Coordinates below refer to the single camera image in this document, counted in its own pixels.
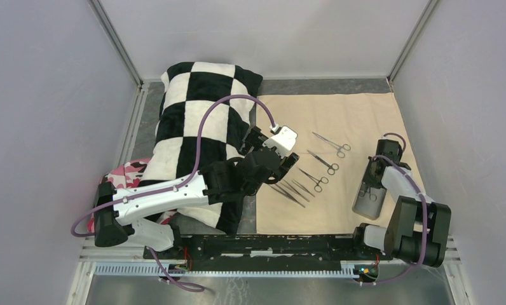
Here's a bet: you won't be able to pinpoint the purple cable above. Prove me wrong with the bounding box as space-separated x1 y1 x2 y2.
71 94 278 292
371 132 430 285

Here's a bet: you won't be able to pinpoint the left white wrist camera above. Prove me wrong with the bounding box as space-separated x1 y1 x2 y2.
262 125 298 158

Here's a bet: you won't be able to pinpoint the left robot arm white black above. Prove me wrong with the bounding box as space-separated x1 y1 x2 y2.
93 126 299 259

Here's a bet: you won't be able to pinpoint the black white checkered blanket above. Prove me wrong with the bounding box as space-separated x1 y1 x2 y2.
135 61 264 236

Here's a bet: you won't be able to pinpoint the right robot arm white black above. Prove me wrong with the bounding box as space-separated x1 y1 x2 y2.
350 137 451 268

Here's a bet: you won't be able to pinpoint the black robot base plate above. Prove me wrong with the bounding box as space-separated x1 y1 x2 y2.
156 234 391 271

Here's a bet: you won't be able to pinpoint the steel tweezers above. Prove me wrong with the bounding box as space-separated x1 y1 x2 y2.
291 179 315 197
270 184 306 208
282 180 309 202

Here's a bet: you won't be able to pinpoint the pink camouflage cloth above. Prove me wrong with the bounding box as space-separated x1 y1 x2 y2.
86 158 177 233

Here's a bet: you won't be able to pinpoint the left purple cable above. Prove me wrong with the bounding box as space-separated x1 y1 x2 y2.
71 94 278 292

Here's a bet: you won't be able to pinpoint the white toothed cable rail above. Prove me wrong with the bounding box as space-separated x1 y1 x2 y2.
94 262 374 279

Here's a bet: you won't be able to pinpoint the beige surgical wrap cloth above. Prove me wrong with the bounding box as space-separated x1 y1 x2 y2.
256 93 408 235

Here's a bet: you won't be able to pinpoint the surgical instruments in tray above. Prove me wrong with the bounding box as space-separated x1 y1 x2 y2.
358 184 378 201

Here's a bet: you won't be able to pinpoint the steel forceps scissors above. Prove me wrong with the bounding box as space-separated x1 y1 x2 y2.
312 132 352 159
307 150 339 175
298 168 329 193

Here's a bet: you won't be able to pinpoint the metal surgical instrument tray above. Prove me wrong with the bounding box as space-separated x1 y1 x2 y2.
352 165 386 220

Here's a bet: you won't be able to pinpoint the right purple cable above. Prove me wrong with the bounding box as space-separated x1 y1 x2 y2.
371 132 430 285

